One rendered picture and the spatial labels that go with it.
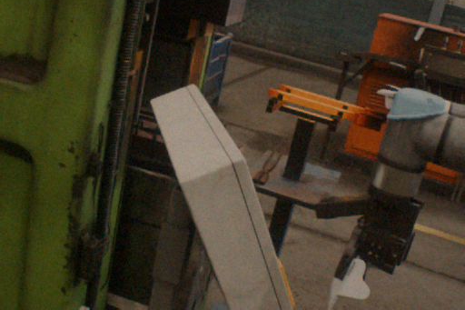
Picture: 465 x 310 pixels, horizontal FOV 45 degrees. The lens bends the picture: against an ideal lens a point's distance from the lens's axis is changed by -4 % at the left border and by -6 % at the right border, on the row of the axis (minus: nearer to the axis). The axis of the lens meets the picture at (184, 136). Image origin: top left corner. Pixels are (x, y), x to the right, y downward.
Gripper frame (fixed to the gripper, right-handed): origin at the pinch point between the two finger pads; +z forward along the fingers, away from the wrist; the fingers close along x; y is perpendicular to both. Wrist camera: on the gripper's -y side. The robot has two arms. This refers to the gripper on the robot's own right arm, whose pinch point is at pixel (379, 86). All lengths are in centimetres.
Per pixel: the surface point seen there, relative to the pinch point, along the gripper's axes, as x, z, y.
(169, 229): -130, 17, 9
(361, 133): 270, 19, 81
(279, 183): -23.3, 21.9, 36.1
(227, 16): -84, 30, -19
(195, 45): -50, 49, -5
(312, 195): -24.0, 9.9, 36.1
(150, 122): -77, 47, 12
